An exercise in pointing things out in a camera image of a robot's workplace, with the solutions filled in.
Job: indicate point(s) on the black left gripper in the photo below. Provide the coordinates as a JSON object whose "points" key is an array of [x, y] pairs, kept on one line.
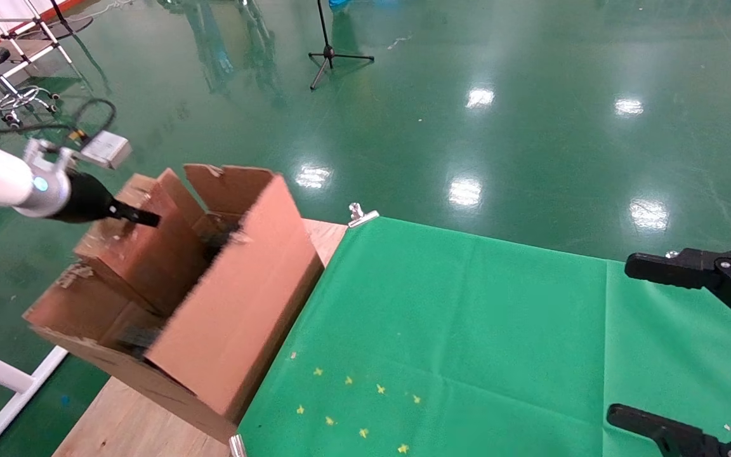
{"points": [[83, 198]]}

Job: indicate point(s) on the black tripod stand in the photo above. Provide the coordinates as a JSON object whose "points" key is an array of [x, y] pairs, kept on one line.
{"points": [[330, 52]]}

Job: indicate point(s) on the black foam padding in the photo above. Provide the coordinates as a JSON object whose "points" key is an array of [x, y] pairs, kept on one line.
{"points": [[140, 336]]}

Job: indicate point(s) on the green table cloth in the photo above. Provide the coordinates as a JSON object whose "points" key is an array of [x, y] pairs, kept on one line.
{"points": [[499, 343]]}

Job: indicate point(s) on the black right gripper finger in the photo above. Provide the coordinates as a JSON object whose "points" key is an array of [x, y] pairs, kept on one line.
{"points": [[676, 438], [689, 270]]}

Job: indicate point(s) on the white tube rack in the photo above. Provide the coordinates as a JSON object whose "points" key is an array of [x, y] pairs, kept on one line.
{"points": [[39, 54]]}

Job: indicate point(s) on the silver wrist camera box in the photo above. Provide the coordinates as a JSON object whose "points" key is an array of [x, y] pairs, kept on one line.
{"points": [[106, 149]]}

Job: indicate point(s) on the large open cardboard carton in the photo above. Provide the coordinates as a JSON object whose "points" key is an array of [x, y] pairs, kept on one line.
{"points": [[245, 304]]}

